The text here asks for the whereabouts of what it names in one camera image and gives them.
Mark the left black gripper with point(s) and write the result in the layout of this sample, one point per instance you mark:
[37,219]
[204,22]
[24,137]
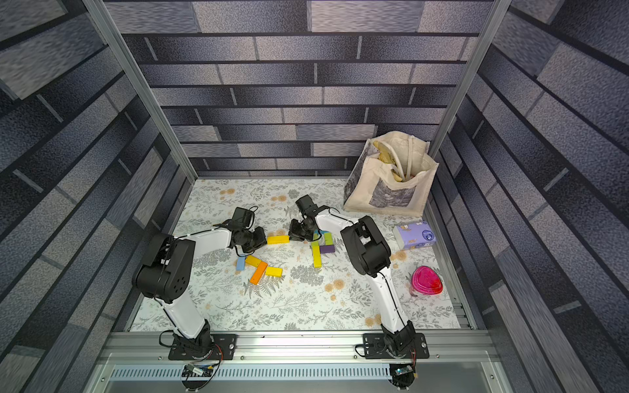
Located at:
[263,240]

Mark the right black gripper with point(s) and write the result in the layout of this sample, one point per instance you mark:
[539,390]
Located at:
[301,230]

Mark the long yellow block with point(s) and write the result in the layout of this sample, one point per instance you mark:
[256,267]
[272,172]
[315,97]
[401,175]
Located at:
[277,240]
[316,254]

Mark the small yellow block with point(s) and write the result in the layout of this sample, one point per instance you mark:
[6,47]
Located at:
[252,261]
[274,272]

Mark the light blue block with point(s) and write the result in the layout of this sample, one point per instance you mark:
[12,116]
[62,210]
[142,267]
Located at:
[240,265]

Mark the purple block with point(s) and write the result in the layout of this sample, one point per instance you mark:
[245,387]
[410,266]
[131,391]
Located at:
[327,249]

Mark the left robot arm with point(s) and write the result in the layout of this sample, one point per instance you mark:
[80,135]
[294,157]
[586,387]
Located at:
[165,271]

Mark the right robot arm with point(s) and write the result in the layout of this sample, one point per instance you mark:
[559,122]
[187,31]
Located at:
[369,253]

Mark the orange block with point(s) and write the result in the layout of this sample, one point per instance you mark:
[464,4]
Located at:
[259,273]

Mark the cream canvas tote bag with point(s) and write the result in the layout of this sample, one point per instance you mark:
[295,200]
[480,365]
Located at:
[393,176]

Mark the purple tissue box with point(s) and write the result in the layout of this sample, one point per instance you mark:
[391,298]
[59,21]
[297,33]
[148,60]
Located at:
[414,235]

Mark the pink plastic bowl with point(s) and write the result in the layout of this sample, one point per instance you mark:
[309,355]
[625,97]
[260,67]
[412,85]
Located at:
[426,281]

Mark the left circuit board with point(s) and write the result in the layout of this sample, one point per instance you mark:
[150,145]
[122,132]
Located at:
[197,371]

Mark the circuit board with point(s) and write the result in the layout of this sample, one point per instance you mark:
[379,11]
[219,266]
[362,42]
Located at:
[402,376]
[197,371]

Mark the right circuit board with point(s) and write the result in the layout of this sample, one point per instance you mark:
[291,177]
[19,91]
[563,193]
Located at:
[402,376]

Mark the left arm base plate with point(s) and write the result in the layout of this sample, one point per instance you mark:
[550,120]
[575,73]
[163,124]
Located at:
[211,347]

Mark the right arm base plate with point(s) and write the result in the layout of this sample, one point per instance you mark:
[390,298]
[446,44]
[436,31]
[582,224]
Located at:
[378,347]

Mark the aluminium front rail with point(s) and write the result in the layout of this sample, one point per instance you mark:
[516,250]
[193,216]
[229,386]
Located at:
[324,347]

